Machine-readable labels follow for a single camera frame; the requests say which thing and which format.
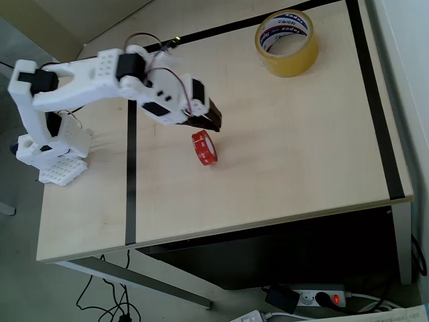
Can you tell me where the red tape roll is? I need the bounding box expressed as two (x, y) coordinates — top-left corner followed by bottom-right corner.
(190, 129), (219, 168)

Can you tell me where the long black tape strip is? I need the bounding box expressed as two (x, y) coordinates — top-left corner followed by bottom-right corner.
(345, 0), (406, 199)
(125, 99), (139, 246)
(145, 0), (346, 54)

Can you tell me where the yellow tape roll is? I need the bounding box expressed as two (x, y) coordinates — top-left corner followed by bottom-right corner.
(255, 9), (320, 78)

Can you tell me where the black panel under table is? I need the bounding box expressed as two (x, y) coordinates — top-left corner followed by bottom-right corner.
(137, 206), (402, 291)

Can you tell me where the grey desk leg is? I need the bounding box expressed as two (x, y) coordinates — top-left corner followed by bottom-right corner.
(0, 62), (16, 80)

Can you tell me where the grey slanted table bar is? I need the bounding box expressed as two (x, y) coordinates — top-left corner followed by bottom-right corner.
(55, 254), (213, 310)

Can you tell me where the black power adapter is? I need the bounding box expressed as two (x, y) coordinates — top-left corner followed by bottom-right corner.
(265, 284), (300, 315)

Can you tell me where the grey desk foot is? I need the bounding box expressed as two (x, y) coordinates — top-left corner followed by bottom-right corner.
(0, 200), (17, 217)

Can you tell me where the small white power strip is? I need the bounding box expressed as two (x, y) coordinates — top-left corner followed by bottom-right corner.
(230, 309), (264, 322)

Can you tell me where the black round plug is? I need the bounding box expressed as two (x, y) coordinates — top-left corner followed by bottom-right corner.
(314, 291), (332, 308)

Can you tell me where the grey upright table leg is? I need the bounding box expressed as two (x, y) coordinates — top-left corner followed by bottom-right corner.
(390, 203), (413, 286)

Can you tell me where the printed paper sheet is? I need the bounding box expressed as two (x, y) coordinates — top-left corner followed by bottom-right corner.
(308, 303), (429, 322)

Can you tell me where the red white servo cable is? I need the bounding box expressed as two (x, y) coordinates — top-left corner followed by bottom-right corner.
(146, 66), (194, 117)
(124, 32), (168, 55)

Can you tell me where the wrist camera with green light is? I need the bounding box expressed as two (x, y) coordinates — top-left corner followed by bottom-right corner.
(156, 36), (182, 68)

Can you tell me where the white perforated base plate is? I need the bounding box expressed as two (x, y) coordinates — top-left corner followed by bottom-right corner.
(38, 157), (88, 187)

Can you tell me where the thin black floor cable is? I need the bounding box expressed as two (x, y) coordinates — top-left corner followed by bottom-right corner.
(76, 274), (117, 322)
(99, 248), (141, 322)

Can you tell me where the white power strip red switch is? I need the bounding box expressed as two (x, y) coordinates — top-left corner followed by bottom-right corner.
(290, 284), (348, 309)

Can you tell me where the white power cable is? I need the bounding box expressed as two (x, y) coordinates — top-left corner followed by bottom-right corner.
(345, 292), (398, 313)

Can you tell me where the black looped cable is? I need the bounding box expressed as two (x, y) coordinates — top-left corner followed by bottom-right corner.
(410, 233), (428, 278)

